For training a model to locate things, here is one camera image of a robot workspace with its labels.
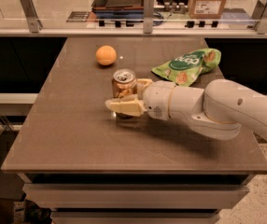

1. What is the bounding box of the orange fruit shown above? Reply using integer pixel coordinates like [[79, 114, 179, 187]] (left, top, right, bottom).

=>
[[95, 46, 117, 65]]

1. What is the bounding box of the grey table drawer unit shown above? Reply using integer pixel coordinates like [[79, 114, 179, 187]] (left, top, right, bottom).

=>
[[23, 183, 249, 224]]

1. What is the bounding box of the orange soda can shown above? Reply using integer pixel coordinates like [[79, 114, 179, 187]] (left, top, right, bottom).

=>
[[112, 69, 137, 98]]

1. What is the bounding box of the cardboard box with label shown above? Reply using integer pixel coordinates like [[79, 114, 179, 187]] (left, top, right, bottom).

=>
[[188, 0, 226, 19]]

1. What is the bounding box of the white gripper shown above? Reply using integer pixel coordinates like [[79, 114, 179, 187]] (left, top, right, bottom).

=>
[[105, 78, 176, 120]]

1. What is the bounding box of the left metal railing post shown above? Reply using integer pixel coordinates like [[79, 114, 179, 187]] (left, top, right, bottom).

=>
[[20, 0, 42, 33]]

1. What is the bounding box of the green snack bag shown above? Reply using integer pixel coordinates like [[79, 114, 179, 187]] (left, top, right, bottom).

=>
[[151, 49, 221, 87]]

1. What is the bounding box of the middle metal railing post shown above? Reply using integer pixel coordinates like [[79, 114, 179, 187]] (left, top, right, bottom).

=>
[[143, 0, 154, 34]]

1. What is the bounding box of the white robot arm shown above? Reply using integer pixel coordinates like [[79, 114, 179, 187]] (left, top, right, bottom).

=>
[[105, 79, 267, 141]]

